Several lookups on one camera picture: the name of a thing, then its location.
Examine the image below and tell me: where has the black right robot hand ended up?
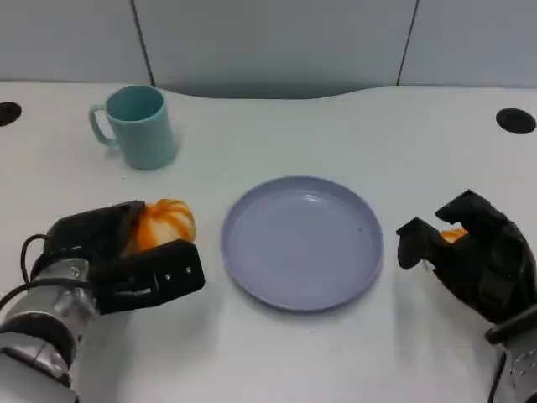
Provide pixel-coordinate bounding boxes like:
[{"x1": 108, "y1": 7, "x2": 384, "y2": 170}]
[{"x1": 396, "y1": 189, "x2": 537, "y2": 324}]

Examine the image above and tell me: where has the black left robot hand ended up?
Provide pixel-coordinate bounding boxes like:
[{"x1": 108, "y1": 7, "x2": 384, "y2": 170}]
[{"x1": 44, "y1": 200, "x2": 206, "y2": 315}]

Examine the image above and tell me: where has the orange and white bread roll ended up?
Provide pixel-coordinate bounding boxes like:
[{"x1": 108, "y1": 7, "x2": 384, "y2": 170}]
[{"x1": 125, "y1": 198, "x2": 197, "y2": 255}]

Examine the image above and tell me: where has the pale green mug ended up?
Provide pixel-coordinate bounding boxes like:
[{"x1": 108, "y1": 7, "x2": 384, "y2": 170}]
[{"x1": 88, "y1": 85, "x2": 176, "y2": 171}]

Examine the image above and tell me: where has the lilac plate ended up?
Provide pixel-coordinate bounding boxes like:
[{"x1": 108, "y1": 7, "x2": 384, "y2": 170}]
[{"x1": 221, "y1": 175, "x2": 385, "y2": 312}]

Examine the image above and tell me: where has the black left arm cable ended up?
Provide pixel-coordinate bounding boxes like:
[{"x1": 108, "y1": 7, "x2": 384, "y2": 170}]
[
  {"x1": 0, "y1": 280, "x2": 94, "y2": 311},
  {"x1": 19, "y1": 233, "x2": 50, "y2": 283}
]

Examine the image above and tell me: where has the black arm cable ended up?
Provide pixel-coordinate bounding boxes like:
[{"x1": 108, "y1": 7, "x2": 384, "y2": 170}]
[
  {"x1": 0, "y1": 280, "x2": 94, "y2": 311},
  {"x1": 19, "y1": 233, "x2": 50, "y2": 283},
  {"x1": 487, "y1": 354, "x2": 507, "y2": 403}
]

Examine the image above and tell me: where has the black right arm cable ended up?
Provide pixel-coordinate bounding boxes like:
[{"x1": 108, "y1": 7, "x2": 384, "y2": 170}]
[{"x1": 487, "y1": 354, "x2": 507, "y2": 403}]

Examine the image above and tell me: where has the black table cable grommet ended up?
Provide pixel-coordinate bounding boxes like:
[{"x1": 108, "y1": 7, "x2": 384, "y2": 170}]
[
  {"x1": 495, "y1": 107, "x2": 537, "y2": 135},
  {"x1": 0, "y1": 102, "x2": 23, "y2": 128}
]

